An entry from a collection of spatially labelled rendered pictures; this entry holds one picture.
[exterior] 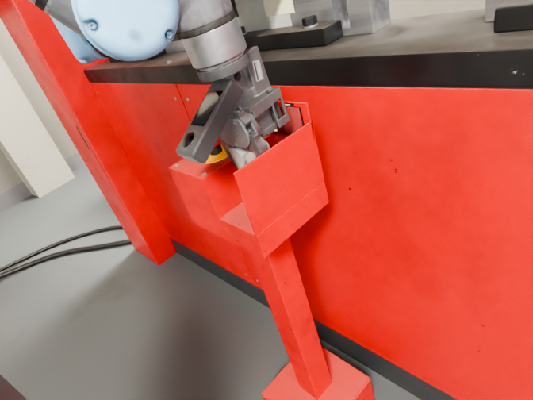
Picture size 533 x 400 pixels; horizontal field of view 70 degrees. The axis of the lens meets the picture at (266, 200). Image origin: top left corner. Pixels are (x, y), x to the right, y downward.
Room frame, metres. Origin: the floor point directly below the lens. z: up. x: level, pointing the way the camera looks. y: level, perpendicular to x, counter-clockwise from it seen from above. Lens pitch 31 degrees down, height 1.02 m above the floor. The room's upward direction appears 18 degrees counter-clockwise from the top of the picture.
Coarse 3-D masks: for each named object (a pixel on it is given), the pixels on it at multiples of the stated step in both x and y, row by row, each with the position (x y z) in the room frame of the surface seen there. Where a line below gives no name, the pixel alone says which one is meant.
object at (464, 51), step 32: (384, 32) 0.65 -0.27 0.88; (416, 32) 0.59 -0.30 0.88; (448, 32) 0.54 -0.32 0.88; (480, 32) 0.49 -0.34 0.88; (512, 32) 0.45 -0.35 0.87; (128, 64) 1.25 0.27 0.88; (160, 64) 1.06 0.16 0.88; (288, 64) 0.68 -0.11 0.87; (320, 64) 0.62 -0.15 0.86; (352, 64) 0.57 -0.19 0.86; (384, 64) 0.53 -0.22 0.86; (416, 64) 0.49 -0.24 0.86; (448, 64) 0.45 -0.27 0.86; (480, 64) 0.42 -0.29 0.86; (512, 64) 0.40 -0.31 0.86
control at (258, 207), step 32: (224, 160) 0.56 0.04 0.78; (256, 160) 0.47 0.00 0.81; (288, 160) 0.50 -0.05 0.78; (192, 192) 0.56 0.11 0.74; (224, 192) 0.54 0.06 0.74; (256, 192) 0.46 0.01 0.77; (288, 192) 0.49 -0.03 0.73; (320, 192) 0.53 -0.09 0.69; (224, 224) 0.51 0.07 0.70; (256, 224) 0.45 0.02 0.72; (288, 224) 0.48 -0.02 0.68
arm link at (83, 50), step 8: (56, 24) 0.44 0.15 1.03; (64, 32) 0.44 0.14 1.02; (72, 32) 0.44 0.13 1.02; (72, 40) 0.44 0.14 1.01; (80, 40) 0.44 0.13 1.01; (88, 40) 0.44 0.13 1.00; (72, 48) 0.44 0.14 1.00; (80, 48) 0.44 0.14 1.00; (88, 48) 0.45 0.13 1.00; (96, 48) 0.45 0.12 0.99; (80, 56) 0.45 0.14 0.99; (88, 56) 0.45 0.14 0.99; (96, 56) 0.46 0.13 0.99; (104, 56) 0.46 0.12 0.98
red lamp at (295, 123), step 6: (288, 108) 0.56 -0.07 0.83; (294, 108) 0.55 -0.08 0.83; (282, 114) 0.57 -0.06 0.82; (288, 114) 0.56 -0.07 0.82; (294, 114) 0.55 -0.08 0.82; (300, 114) 0.54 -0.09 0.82; (294, 120) 0.55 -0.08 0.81; (300, 120) 0.54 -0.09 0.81; (282, 126) 0.58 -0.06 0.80; (288, 126) 0.57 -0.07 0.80; (294, 126) 0.56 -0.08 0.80; (300, 126) 0.55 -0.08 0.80; (288, 132) 0.57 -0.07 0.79
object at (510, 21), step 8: (512, 0) 0.48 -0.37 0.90; (520, 0) 0.47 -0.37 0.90; (528, 0) 0.46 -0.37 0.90; (496, 8) 0.47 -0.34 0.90; (504, 8) 0.46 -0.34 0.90; (512, 8) 0.45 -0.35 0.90; (520, 8) 0.45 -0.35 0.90; (528, 8) 0.44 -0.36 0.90; (496, 16) 0.47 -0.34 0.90; (504, 16) 0.46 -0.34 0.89; (512, 16) 0.45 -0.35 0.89; (520, 16) 0.45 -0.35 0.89; (528, 16) 0.44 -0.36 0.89; (496, 24) 0.47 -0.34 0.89; (504, 24) 0.46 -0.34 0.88; (512, 24) 0.45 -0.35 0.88; (520, 24) 0.45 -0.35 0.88; (528, 24) 0.44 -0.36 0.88; (496, 32) 0.47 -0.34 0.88
